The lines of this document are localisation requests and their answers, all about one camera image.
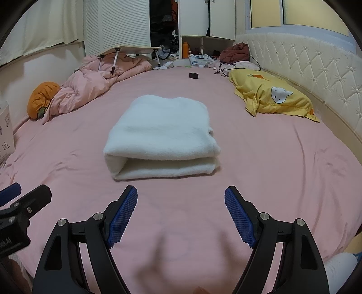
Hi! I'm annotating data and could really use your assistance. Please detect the cardboard box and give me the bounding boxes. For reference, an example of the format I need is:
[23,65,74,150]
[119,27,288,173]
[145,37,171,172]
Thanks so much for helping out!
[0,100,15,167]

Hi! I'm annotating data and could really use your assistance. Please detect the person's white trouser leg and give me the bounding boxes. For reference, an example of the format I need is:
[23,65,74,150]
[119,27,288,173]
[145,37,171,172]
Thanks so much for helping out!
[324,252,358,294]

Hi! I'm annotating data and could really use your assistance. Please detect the folding bed table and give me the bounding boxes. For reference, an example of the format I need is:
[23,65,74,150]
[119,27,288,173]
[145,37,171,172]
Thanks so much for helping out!
[98,45,163,76]

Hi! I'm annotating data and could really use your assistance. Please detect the window with yellow blind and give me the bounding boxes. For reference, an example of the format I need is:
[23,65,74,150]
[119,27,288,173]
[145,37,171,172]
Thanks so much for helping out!
[249,0,357,36]

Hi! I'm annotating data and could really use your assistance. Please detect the white louvered wardrobe door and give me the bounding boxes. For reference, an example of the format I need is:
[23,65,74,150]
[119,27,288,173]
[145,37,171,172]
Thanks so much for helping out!
[83,0,151,55]

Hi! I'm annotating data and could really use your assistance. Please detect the cream tufted headboard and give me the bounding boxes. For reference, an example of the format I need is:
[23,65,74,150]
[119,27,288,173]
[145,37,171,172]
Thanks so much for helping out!
[235,32,362,159]

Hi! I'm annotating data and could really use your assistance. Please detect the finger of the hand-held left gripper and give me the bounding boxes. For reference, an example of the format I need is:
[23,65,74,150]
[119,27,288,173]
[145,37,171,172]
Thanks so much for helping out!
[0,183,22,207]
[0,185,52,227]

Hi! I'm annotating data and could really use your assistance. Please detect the yellow printed pillow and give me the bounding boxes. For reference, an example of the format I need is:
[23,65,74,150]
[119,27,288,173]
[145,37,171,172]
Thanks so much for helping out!
[229,69,320,123]

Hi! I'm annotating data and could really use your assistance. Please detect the maroon garment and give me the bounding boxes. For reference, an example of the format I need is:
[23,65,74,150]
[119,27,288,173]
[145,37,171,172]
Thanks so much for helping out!
[220,42,250,63]

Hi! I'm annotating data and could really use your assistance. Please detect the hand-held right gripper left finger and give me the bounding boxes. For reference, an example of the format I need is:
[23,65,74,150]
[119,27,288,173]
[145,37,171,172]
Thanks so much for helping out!
[32,185,138,294]

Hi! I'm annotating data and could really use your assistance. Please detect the black cable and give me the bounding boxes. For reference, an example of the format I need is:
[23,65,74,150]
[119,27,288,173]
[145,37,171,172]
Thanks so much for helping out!
[219,55,262,77]

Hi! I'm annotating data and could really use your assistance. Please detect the white fleece garment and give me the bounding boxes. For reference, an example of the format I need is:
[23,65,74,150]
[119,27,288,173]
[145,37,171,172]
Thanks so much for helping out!
[103,95,221,180]

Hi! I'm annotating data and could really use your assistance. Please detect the orange pumpkin plush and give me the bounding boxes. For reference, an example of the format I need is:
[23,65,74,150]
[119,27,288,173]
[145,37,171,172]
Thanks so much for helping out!
[27,82,61,120]

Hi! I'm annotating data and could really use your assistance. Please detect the cream curtain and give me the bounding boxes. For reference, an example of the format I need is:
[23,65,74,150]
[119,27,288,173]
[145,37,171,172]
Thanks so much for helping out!
[0,0,85,65]

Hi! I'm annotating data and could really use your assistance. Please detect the hanging dark clothes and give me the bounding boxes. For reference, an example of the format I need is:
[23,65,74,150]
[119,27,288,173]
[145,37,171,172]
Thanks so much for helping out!
[150,0,179,54]

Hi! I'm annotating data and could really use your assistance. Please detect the white wardrobe cabinet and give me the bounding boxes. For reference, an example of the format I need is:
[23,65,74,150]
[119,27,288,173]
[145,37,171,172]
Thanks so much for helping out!
[178,0,236,58]

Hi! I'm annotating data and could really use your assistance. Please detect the pink quilt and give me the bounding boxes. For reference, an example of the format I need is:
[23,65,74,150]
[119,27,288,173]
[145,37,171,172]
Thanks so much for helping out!
[42,54,152,125]

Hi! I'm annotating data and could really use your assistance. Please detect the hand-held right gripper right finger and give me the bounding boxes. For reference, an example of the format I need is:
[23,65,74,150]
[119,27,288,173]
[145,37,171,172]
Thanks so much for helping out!
[224,186,330,294]

